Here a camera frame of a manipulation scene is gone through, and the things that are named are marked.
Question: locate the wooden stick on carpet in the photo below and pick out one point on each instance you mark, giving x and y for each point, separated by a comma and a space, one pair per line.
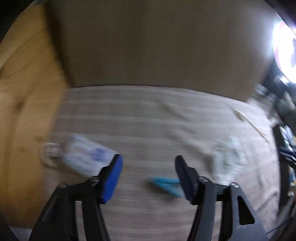
242, 117

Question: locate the blue clothes peg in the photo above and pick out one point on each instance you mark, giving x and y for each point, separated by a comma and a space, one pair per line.
169, 185

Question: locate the white ring light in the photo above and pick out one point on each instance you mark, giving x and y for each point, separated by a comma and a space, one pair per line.
284, 49

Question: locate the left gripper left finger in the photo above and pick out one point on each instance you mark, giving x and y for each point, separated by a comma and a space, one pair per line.
109, 177

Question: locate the black clutter tray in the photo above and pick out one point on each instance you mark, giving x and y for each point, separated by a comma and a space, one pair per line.
285, 148

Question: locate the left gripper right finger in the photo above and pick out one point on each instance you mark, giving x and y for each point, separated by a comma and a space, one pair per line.
188, 179

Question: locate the white crumpled packet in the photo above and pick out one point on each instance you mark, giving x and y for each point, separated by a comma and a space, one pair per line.
228, 155

